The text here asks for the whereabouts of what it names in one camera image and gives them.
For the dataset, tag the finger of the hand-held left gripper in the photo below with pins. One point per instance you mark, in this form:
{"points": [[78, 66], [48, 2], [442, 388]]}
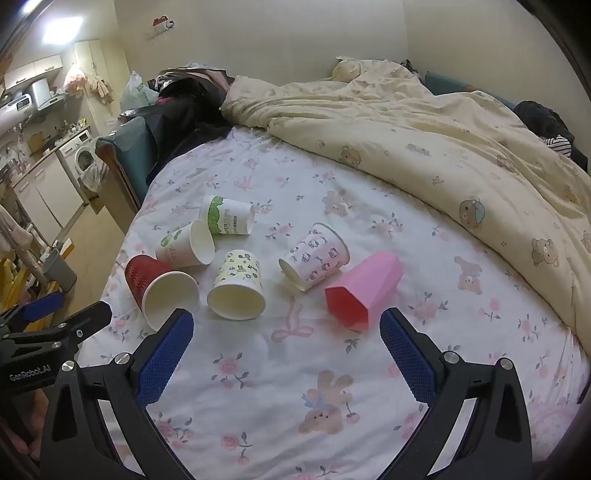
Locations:
{"points": [[41, 307], [90, 318]]}

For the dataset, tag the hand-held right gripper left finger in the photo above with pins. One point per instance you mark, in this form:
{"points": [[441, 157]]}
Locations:
{"points": [[164, 355]]}

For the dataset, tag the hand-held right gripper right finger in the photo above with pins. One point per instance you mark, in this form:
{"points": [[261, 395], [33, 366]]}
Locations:
{"points": [[408, 357]]}

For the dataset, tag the red paper cup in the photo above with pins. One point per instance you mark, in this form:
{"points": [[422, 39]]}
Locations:
{"points": [[138, 274]]}

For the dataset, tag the pink plastic cup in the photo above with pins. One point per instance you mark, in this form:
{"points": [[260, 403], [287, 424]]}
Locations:
{"points": [[369, 277]]}

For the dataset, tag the white cup green leaf print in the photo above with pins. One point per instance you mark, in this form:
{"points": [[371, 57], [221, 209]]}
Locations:
{"points": [[178, 249]]}

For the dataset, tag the pale yellow printed paper cup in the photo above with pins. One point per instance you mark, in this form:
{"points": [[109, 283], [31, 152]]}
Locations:
{"points": [[238, 270]]}

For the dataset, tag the pink patterned paper cup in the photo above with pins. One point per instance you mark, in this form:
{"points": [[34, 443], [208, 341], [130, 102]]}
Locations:
{"points": [[314, 258]]}

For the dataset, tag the white cup green band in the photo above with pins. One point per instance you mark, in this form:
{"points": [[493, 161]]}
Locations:
{"points": [[231, 217]]}

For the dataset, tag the yellow rack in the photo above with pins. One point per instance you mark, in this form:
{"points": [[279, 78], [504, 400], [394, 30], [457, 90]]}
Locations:
{"points": [[11, 286]]}

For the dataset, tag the grey waste bin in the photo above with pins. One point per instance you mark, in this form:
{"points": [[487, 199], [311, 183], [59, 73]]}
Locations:
{"points": [[60, 272]]}

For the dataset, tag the pale hanging garment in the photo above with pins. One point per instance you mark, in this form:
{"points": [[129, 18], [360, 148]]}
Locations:
{"points": [[14, 230]]}

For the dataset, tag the white kitchen base cabinet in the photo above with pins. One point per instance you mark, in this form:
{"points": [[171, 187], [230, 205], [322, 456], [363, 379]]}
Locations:
{"points": [[41, 194]]}

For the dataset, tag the white washing machine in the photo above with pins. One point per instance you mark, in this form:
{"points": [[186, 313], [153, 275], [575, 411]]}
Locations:
{"points": [[76, 152]]}

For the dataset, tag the black clothing pile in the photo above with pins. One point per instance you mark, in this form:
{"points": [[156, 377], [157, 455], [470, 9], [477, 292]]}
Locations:
{"points": [[184, 120]]}

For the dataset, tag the beige hanging cloth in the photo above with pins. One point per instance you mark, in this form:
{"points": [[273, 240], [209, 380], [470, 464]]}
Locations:
{"points": [[101, 87]]}

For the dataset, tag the pink hanging bag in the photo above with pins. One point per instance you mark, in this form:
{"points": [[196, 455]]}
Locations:
{"points": [[75, 81]]}

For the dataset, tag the yellow bear print duvet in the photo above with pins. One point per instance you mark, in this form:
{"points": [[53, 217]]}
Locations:
{"points": [[415, 129]]}

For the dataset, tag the white plastic bag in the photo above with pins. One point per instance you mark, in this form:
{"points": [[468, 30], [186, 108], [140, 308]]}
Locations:
{"points": [[134, 92]]}

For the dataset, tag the striped cloth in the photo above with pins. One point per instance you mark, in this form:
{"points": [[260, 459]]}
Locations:
{"points": [[558, 144]]}

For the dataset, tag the dark clothes heap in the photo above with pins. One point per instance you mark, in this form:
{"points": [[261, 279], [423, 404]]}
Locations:
{"points": [[540, 120]]}

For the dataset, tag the teal headboard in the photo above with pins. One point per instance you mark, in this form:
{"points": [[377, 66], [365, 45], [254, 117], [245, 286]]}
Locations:
{"points": [[443, 83]]}

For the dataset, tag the cream plush toy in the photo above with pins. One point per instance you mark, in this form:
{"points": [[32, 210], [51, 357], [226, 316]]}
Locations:
{"points": [[346, 69]]}

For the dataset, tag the teal bed frame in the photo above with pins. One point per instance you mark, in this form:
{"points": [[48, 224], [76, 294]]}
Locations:
{"points": [[134, 157]]}

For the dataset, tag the white wall cabinet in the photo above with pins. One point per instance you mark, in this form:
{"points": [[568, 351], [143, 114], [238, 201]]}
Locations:
{"points": [[32, 69]]}

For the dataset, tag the wall hook with red item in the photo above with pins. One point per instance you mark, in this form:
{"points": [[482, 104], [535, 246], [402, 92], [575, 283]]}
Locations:
{"points": [[161, 25]]}

